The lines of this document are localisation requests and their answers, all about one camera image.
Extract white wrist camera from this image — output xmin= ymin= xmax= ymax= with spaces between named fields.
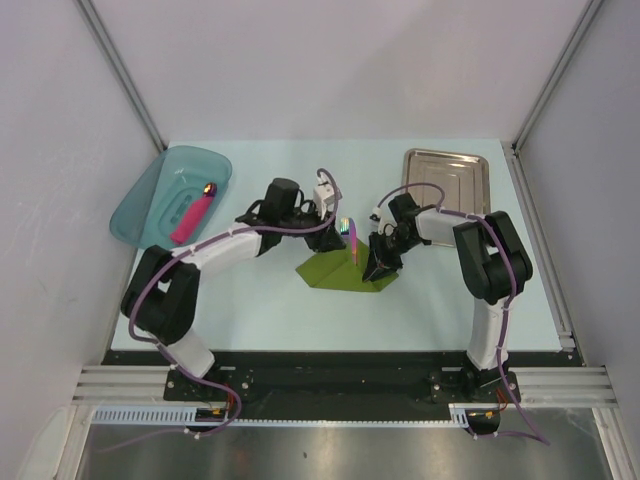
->
xmin=313 ymin=182 xmax=335 ymax=220
xmin=369 ymin=206 xmax=387 ymax=234

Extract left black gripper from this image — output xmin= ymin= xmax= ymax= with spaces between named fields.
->
xmin=280 ymin=201 xmax=346 ymax=255

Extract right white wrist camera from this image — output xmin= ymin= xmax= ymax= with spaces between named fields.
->
xmin=369 ymin=206 xmax=387 ymax=234

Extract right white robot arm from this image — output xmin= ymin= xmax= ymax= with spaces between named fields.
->
xmin=362 ymin=193 xmax=533 ymax=401

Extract teal plastic bin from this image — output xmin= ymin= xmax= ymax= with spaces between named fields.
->
xmin=109 ymin=146 xmax=233 ymax=250

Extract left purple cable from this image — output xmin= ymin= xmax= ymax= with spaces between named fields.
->
xmin=97 ymin=167 xmax=344 ymax=453

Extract green paper napkin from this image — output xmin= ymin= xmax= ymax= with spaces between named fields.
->
xmin=296 ymin=241 xmax=399 ymax=293

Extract white cable duct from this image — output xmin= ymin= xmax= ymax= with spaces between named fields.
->
xmin=92 ymin=404 xmax=469 ymax=428

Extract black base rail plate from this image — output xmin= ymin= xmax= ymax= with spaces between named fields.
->
xmin=101 ymin=350 xmax=584 ymax=434

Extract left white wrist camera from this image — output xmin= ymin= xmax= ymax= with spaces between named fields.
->
xmin=313 ymin=182 xmax=335 ymax=220

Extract steel metal tray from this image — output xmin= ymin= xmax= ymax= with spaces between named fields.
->
xmin=402 ymin=147 xmax=491 ymax=250

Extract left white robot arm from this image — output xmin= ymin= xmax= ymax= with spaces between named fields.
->
xmin=120 ymin=168 xmax=344 ymax=400

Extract iridescent fork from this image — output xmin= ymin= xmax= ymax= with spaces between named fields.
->
xmin=340 ymin=217 xmax=351 ymax=236

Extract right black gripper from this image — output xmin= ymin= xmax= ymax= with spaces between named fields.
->
xmin=363 ymin=229 xmax=421 ymax=283

